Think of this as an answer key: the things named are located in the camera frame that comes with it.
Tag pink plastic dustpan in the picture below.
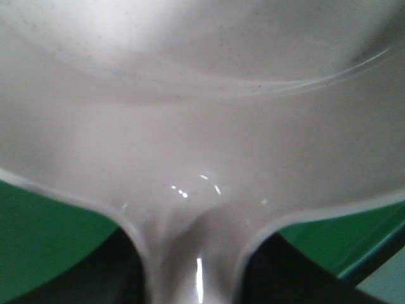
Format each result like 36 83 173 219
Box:
1 1 404 303

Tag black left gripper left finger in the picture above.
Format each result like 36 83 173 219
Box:
8 229 147 304

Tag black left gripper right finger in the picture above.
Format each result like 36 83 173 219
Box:
242 233 383 304

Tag green conveyor belt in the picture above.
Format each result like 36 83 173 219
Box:
1 183 404 303

